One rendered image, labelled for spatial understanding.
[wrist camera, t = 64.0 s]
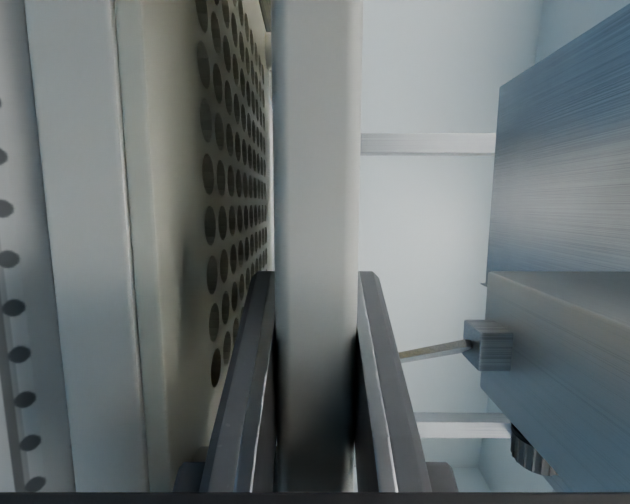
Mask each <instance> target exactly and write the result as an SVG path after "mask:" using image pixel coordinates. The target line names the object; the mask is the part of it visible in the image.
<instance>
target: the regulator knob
mask: <svg viewBox="0 0 630 504"><path fill-rule="evenodd" d="M511 430H512V437H511V448H510V451H511V452H512V457H514V458H515V460H516V462H517V463H519V464H520V465H521V466H523V468H526V469H527V470H529V471H531V472H533V473H536V474H539V475H544V476H552V475H558V474H557V473H556V472H555V471H554V470H553V468H552V467H551V466H550V465H549V464H548V463H547V462H546V461H545V459H544V458H543V457H542V456H541V455H540V454H539V453H538V452H537V450H536V449H535V448H534V447H533V446H532V445H531V444H530V443H529V442H528V440H527V439H526V438H525V437H524V436H523V435H522V434H521V433H520V431H519V430H518V429H517V428H516V427H515V426H514V425H513V424H512V422H511Z"/></svg>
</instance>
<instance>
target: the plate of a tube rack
mask: <svg viewBox="0 0 630 504"><path fill-rule="evenodd" d="M362 45H363V0H271V57H272V126H273V196H274V266H275V335H276V405H277V475H278V492H353V491H354V437H355V384H356V332H357V293H358V243H359V194H360V144H361V94H362Z"/></svg>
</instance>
